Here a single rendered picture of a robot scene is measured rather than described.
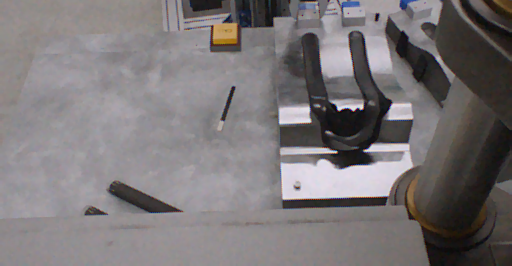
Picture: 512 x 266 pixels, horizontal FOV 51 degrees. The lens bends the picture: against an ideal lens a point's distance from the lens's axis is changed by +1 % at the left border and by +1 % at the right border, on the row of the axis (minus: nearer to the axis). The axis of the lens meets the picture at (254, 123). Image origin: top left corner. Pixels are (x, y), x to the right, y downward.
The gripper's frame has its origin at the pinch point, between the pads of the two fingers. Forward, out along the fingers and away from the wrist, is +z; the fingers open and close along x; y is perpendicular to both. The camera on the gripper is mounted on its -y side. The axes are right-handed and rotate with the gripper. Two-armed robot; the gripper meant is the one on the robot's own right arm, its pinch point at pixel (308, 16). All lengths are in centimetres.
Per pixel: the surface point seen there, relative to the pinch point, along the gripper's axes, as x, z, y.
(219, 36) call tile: 22.1, 6.9, 2.1
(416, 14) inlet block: -26.9, 3.5, 3.1
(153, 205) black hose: 33, 5, -48
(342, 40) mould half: -7.6, 2.0, -6.9
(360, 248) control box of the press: 5, -56, -88
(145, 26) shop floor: 71, 90, 107
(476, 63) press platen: -2, -61, -79
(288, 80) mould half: 5.7, 2.1, -19.0
